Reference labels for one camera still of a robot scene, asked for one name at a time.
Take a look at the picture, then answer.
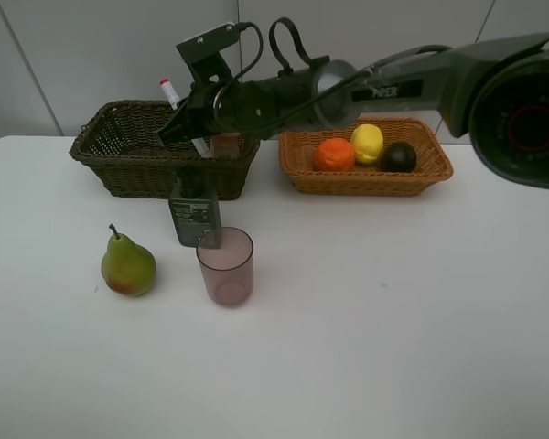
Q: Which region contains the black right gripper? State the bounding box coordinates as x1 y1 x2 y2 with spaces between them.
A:
156 56 332 145

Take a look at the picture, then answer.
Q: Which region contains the white pink-capped marker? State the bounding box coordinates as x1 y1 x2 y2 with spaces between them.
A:
158 79 211 159

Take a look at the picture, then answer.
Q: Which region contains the pink white-capped bottle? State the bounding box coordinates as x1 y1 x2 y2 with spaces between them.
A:
210 133 240 159

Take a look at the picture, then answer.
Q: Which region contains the orange tangerine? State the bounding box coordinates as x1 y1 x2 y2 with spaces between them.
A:
314 138 355 172

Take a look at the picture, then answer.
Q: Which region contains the yellow lemon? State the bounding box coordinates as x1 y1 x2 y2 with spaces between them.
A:
350 123 383 165

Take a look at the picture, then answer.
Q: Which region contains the dark purple mangosteen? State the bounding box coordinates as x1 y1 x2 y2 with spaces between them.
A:
379 142 417 173

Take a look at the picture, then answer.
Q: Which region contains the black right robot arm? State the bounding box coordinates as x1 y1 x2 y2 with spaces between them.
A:
157 32 549 189

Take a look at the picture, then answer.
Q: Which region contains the dark brown wicker basket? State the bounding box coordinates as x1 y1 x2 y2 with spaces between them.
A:
70 100 260 201

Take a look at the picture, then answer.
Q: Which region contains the dark green pump bottle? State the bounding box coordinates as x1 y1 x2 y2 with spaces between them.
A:
168 166 221 247

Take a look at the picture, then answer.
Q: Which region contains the orange wicker basket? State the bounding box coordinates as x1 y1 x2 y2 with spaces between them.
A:
279 117 453 197

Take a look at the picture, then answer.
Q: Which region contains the transparent pink plastic cup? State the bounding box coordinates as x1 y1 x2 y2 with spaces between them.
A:
196 227 254 307

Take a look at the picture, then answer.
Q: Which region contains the green red pear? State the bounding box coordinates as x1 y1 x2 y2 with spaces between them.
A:
101 224 156 297

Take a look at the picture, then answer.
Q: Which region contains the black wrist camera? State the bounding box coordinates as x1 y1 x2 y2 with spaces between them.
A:
176 22 240 85

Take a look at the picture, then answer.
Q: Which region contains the black camera cable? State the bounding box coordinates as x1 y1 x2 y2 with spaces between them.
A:
210 16 454 134

